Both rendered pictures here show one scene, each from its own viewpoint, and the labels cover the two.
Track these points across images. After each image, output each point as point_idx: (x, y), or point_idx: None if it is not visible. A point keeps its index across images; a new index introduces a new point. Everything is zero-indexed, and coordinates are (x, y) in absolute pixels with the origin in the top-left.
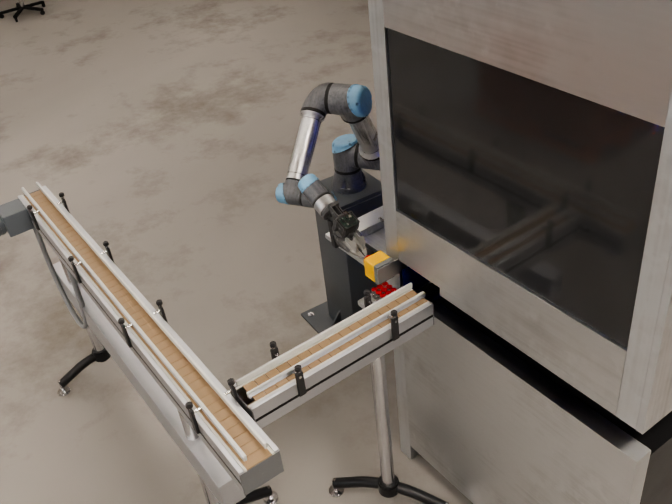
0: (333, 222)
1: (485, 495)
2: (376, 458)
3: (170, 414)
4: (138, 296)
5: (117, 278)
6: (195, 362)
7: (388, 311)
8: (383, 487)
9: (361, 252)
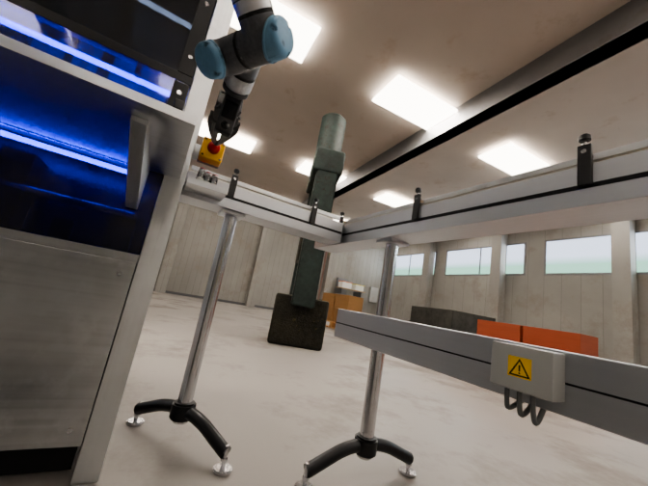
0: (242, 104)
1: None
2: (141, 485)
3: (414, 322)
4: (451, 192)
5: (507, 183)
6: (368, 214)
7: (228, 182)
8: (194, 400)
9: (216, 139)
